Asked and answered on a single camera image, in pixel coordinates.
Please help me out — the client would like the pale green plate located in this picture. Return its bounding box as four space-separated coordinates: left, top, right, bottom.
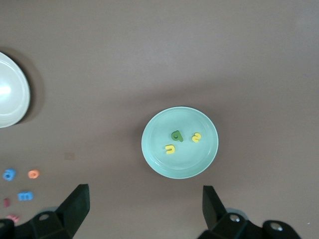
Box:
141 106 219 179

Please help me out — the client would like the cream white plate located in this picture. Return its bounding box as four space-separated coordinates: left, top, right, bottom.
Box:
0 51 31 129

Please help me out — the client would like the blue foam letter m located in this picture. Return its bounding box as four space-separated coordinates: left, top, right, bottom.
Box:
17 191 34 201

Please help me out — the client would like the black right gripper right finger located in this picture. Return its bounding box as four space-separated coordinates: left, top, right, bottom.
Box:
196 185 304 239

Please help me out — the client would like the green foam letter a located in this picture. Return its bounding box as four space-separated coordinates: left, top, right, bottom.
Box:
170 130 184 142

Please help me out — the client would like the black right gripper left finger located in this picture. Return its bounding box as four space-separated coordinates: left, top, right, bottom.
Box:
0 183 91 239

